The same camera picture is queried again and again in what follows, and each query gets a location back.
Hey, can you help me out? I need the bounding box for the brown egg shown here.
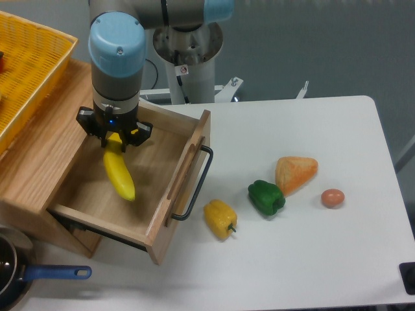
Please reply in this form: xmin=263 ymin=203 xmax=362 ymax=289
xmin=320 ymin=189 xmax=345 ymax=208

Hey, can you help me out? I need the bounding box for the wooden drawer cabinet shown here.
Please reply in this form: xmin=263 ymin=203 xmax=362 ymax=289
xmin=0 ymin=58 xmax=134 ymax=259

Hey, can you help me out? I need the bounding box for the yellow bell pepper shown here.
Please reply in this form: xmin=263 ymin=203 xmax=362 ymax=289
xmin=204 ymin=200 xmax=237 ymax=240

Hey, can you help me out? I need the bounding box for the black corner device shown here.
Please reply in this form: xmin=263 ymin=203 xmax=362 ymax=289
xmin=399 ymin=262 xmax=415 ymax=295

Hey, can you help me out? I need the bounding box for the green bell pepper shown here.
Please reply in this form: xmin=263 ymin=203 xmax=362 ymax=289
xmin=248 ymin=179 xmax=286 ymax=216

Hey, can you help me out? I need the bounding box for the red item in basket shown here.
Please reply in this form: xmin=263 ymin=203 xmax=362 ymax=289
xmin=0 ymin=51 xmax=5 ymax=73

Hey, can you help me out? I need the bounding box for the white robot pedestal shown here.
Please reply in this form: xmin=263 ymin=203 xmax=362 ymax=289
xmin=141 ymin=23 xmax=243 ymax=105

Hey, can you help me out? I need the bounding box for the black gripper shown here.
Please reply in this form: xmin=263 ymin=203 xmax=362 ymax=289
xmin=76 ymin=101 xmax=153 ymax=152

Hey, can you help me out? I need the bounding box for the black metal drawer handle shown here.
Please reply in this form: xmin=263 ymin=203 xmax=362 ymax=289
xmin=171 ymin=144 xmax=214 ymax=222

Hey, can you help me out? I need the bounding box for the white metal table bracket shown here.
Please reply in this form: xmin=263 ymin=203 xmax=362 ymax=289
xmin=296 ymin=80 xmax=309 ymax=99

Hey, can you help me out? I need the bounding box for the yellow plastic basket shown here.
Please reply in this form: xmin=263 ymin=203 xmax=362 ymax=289
xmin=1 ymin=12 xmax=78 ymax=152

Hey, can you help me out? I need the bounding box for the blue-handled black pan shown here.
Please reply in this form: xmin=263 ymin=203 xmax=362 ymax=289
xmin=1 ymin=227 xmax=92 ymax=310

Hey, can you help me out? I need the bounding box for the yellow banana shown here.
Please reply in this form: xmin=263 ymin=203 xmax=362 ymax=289
xmin=103 ymin=133 xmax=136 ymax=202

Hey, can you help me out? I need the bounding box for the orange triangular bread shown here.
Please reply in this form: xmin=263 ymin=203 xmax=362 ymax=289
xmin=275 ymin=156 xmax=318 ymax=196

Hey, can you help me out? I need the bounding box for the black cable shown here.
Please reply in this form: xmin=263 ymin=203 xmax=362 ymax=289
xmin=141 ymin=58 xmax=159 ymax=91

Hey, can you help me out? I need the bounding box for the open wooden top drawer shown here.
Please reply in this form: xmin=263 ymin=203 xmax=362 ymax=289
xmin=49 ymin=102 xmax=211 ymax=264

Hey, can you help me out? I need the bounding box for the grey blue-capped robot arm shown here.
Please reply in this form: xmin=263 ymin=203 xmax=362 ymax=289
xmin=77 ymin=1 xmax=235 ymax=147

